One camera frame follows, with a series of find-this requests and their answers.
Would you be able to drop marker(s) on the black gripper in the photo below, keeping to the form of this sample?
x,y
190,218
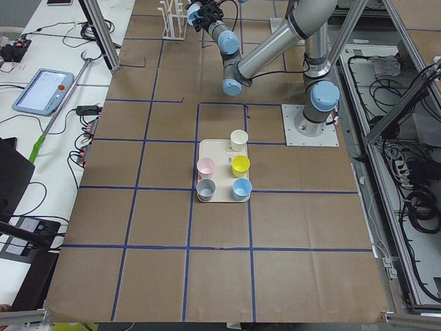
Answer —
x,y
207,14

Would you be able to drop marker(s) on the light blue plastic cup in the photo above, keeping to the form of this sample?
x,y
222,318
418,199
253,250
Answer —
x,y
192,12

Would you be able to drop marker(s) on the cream plastic cup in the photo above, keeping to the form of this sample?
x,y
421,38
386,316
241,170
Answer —
x,y
238,140

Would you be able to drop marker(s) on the pink plastic cup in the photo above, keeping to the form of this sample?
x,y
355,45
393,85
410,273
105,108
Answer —
x,y
206,167

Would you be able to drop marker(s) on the yellow plastic cup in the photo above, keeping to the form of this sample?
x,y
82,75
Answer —
x,y
240,165

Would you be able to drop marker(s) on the grey plastic cup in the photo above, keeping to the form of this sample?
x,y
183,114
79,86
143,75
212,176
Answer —
x,y
205,189

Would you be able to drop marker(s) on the metal reacher grabber tool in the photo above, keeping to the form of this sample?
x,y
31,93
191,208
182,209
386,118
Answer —
x,y
37,145

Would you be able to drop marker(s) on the cream plastic tray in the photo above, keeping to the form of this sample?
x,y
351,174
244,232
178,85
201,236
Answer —
x,y
221,152

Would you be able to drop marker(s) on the black power adapter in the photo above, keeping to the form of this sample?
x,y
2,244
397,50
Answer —
x,y
88,110

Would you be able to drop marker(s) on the blue teach pendant tablet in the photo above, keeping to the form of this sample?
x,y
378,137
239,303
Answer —
x,y
44,92

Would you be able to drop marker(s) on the white wire cup rack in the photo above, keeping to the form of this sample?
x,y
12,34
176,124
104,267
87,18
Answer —
x,y
174,19

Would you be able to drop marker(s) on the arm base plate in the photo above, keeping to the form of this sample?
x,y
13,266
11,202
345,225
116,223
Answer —
x,y
299,132
277,25

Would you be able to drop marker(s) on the aluminium frame post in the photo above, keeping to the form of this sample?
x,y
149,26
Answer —
x,y
101,33

